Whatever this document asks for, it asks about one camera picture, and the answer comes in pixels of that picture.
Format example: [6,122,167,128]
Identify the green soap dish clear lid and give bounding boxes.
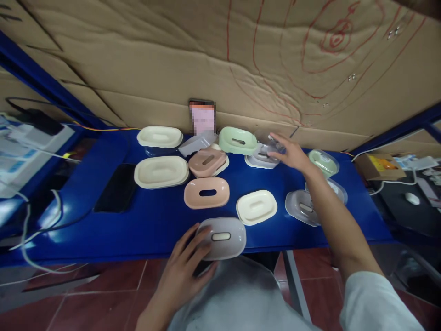
[308,148,340,179]

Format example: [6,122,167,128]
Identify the cream soap dish dark base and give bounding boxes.
[136,126,184,156]

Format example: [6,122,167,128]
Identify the clear plastic soap dish lid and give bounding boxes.
[254,130,287,158]

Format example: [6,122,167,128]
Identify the grey and cream soap dish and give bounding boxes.
[244,143,280,170]

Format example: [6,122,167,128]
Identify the upright black smartphone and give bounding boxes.
[188,99,218,136]

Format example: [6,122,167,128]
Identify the small cream soap dish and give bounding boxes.
[236,189,278,227]

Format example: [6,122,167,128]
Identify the person's left fingers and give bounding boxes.
[179,222,214,257]

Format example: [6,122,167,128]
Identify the white boxes with blue print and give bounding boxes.
[0,113,76,199]

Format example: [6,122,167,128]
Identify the grey soap dish clear lid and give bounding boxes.
[285,189,323,228]

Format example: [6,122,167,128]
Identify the open cardboard box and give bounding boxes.
[354,153,408,182]

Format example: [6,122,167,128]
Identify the pink soap dish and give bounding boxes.
[183,177,231,210]

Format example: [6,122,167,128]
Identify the person's right fingers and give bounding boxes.
[268,132,294,154]

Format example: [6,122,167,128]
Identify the person's right hand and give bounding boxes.
[268,132,317,177]

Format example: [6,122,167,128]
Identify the person's body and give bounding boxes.
[168,255,312,331]

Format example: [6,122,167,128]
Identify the clear covered soap dish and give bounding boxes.
[305,178,348,207]

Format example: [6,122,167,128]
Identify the person's left hand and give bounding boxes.
[162,222,220,305]

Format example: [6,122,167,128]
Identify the black power adapter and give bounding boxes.
[20,108,65,136]

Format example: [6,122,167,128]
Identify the blue metal frame post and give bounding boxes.
[0,30,104,129]

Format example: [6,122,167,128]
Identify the large cream soap dish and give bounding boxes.
[133,155,190,190]

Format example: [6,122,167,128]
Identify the flat black smartphone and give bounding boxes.
[93,163,139,214]

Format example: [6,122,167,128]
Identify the grey soap dish cream handle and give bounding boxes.
[195,217,247,261]

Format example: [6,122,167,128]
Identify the grey metal table leg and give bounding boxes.
[283,250,313,322]

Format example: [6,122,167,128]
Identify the person's right thumb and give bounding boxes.
[270,152,293,166]

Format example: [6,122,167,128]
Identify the person's left thumb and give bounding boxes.
[192,261,220,285]

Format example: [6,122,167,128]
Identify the multicoloured wire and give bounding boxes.
[71,121,141,134]

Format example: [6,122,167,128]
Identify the white cable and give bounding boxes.
[8,188,91,274]
[351,148,419,197]

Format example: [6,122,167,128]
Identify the cardboard sheet with red drawing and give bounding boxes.
[0,0,441,152]

